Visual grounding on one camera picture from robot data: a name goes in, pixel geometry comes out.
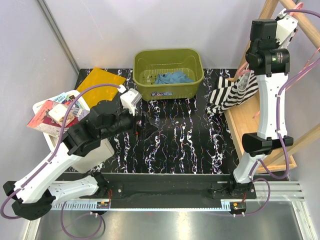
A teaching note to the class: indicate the thick pink plastic hanger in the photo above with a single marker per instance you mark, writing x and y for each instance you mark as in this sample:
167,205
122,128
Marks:
266,13

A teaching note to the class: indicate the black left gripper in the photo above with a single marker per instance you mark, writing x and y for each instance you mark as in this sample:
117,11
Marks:
141,131

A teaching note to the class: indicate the yellow translucent folder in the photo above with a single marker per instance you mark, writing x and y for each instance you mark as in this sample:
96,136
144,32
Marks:
95,77

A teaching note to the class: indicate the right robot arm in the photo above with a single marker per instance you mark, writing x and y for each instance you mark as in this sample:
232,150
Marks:
270,62

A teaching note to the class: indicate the thin pink wire hanger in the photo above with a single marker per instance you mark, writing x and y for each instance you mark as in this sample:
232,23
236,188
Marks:
307,64

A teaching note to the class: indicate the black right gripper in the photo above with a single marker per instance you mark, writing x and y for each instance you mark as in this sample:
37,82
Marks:
276,44

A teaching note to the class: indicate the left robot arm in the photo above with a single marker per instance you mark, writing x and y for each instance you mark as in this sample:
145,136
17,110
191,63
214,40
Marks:
36,193

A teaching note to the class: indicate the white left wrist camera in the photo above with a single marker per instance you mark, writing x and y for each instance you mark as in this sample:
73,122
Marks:
130,99

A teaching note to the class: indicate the aluminium rail frame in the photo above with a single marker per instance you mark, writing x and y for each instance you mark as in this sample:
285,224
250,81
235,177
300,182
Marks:
266,191

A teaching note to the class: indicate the black white striped tank top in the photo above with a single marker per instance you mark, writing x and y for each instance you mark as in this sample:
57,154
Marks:
228,94

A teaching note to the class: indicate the olive green plastic basket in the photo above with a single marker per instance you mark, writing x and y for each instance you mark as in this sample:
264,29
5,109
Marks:
147,64

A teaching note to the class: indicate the small cream cube box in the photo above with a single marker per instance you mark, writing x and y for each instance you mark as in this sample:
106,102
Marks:
58,112

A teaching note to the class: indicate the blue tank top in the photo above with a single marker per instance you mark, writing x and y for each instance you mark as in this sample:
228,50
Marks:
177,77

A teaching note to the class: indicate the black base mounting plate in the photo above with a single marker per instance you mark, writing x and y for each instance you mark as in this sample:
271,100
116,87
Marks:
147,192

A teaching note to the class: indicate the white storage box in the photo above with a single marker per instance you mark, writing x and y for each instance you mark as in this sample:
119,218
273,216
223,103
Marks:
81,139

